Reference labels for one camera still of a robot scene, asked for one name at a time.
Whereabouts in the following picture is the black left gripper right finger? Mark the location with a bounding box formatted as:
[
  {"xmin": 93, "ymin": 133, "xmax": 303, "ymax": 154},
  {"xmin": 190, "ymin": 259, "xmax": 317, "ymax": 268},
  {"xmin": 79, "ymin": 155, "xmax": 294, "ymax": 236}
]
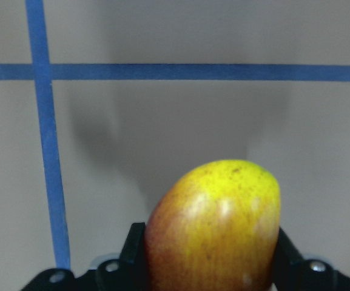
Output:
[{"xmin": 272, "ymin": 229, "xmax": 350, "ymax": 291}]

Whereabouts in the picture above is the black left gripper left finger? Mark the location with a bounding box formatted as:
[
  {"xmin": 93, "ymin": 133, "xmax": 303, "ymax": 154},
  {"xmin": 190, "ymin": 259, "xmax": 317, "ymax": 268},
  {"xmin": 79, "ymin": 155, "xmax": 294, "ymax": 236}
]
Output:
[{"xmin": 22, "ymin": 222, "xmax": 146, "ymax": 290}]

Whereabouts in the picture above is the red yellow mango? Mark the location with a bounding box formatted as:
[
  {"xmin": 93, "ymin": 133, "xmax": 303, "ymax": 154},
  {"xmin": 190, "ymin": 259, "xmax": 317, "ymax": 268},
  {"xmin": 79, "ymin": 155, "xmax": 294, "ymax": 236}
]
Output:
[{"xmin": 144, "ymin": 159, "xmax": 281, "ymax": 290}]

